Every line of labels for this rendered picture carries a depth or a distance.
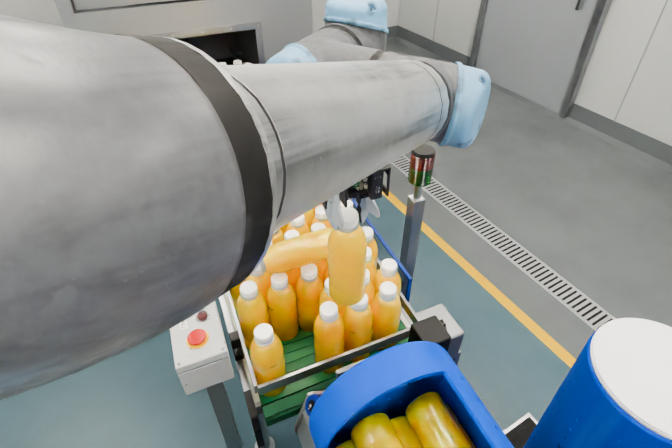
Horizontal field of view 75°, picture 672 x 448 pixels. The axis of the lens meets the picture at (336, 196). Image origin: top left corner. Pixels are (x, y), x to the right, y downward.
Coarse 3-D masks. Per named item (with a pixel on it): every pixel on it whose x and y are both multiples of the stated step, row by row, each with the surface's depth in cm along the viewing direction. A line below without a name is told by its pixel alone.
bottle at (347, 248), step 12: (360, 228) 75; (336, 240) 74; (348, 240) 74; (360, 240) 75; (336, 252) 75; (348, 252) 74; (360, 252) 75; (336, 264) 77; (348, 264) 76; (360, 264) 77; (336, 276) 79; (348, 276) 78; (360, 276) 79; (336, 288) 81; (348, 288) 80; (360, 288) 81; (336, 300) 83; (348, 300) 82; (360, 300) 84
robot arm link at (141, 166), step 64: (0, 64) 9; (64, 64) 10; (128, 64) 11; (192, 64) 13; (256, 64) 20; (320, 64) 23; (384, 64) 29; (448, 64) 39; (0, 128) 8; (64, 128) 9; (128, 128) 10; (192, 128) 11; (256, 128) 13; (320, 128) 18; (384, 128) 24; (448, 128) 38; (0, 192) 8; (64, 192) 9; (128, 192) 10; (192, 192) 11; (256, 192) 13; (320, 192) 19; (0, 256) 8; (64, 256) 9; (128, 256) 10; (192, 256) 11; (256, 256) 14; (0, 320) 9; (64, 320) 9; (128, 320) 11; (0, 384) 10
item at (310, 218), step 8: (304, 216) 123; (312, 216) 125; (288, 224) 123; (304, 224) 118; (312, 224) 121; (328, 224) 120; (280, 232) 117; (304, 232) 118; (272, 240) 115; (280, 240) 116; (232, 288) 111; (232, 296) 114
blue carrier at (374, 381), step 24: (384, 360) 69; (408, 360) 69; (432, 360) 71; (336, 384) 69; (360, 384) 67; (384, 384) 66; (408, 384) 80; (432, 384) 84; (456, 384) 69; (336, 408) 68; (360, 408) 66; (384, 408) 82; (456, 408) 81; (480, 408) 67; (312, 432) 73; (336, 432) 67; (480, 432) 76
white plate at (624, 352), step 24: (600, 336) 95; (624, 336) 95; (648, 336) 95; (600, 360) 91; (624, 360) 91; (648, 360) 91; (624, 384) 87; (648, 384) 87; (624, 408) 83; (648, 408) 83
